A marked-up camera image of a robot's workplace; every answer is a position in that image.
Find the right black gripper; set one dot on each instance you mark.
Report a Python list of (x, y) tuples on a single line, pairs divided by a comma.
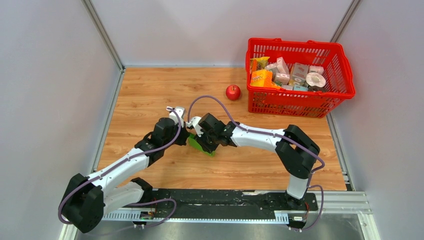
[(206, 147)]

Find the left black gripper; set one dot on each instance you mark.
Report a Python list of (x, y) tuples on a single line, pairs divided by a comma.
[(184, 135)]

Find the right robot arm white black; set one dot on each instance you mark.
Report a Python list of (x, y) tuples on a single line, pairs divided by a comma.
[(297, 152)]

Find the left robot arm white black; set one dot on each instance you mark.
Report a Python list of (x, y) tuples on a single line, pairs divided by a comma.
[(88, 198)]

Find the orange snack box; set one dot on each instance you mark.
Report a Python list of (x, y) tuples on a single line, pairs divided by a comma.
[(263, 78)]

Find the pink box in basket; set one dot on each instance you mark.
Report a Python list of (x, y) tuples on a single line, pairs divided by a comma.
[(281, 78)]

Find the white red box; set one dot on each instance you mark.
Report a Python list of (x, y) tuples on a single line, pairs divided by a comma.
[(299, 72)]

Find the small pink white box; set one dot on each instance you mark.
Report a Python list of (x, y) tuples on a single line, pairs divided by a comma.
[(316, 69)]

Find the red apple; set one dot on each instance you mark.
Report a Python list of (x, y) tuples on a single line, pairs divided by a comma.
[(233, 92)]

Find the yellow snack bag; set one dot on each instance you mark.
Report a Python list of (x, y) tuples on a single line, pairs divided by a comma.
[(258, 63)]

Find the pink white carton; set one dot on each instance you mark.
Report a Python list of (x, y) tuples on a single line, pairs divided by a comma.
[(282, 66)]

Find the red plastic basket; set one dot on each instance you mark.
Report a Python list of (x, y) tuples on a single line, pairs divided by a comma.
[(329, 55)]

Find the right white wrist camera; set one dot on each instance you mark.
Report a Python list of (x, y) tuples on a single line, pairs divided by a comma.
[(194, 123)]

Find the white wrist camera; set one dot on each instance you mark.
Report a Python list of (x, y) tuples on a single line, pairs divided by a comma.
[(194, 123), (177, 114)]

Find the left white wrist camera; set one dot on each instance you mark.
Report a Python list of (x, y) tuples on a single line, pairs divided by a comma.
[(177, 114)]

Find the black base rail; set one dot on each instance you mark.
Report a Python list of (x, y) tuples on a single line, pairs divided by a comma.
[(221, 206)]

